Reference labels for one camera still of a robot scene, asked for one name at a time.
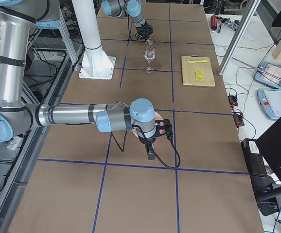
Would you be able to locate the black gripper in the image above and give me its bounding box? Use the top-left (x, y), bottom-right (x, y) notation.
top-left (139, 136), bottom-right (156, 160)
top-left (135, 23), bottom-right (153, 40)

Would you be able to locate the steel cocktail jigger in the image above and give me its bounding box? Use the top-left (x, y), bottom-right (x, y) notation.
top-left (146, 38), bottom-right (153, 46)

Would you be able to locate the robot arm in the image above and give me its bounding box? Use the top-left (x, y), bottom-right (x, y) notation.
top-left (101, 0), bottom-right (153, 41)
top-left (0, 0), bottom-right (159, 160)

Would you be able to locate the clear wine glass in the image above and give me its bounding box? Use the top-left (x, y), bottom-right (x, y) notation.
top-left (144, 46), bottom-right (156, 73)

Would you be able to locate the pink bowl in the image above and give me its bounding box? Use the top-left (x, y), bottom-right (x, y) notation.
top-left (132, 112), bottom-right (163, 138)

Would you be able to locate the yellow plastic knife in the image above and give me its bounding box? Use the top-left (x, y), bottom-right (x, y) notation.
top-left (186, 60), bottom-right (208, 64)

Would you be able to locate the bamboo cutting board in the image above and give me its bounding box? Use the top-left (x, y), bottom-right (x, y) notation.
top-left (181, 56), bottom-right (215, 87)

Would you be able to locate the red cylinder on desk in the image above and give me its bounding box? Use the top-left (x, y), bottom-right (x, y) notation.
top-left (210, 15), bottom-right (217, 30)

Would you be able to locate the black box on desk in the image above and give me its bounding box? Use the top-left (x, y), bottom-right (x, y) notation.
top-left (241, 138), bottom-right (267, 177)

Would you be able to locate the blue teach pendant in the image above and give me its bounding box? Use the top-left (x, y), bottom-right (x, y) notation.
top-left (257, 88), bottom-right (281, 120)
top-left (254, 61), bottom-right (281, 88)

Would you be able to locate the black cable wrist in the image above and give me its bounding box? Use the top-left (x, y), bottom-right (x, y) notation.
top-left (111, 125), bottom-right (181, 169)

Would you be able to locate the black camera bracket wrist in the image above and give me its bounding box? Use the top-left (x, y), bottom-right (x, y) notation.
top-left (154, 119), bottom-right (173, 140)

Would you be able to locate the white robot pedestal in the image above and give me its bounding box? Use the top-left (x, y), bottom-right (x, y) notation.
top-left (72, 0), bottom-right (116, 80)

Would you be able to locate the aluminium frame post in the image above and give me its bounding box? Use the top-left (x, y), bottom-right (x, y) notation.
top-left (218, 0), bottom-right (261, 75)

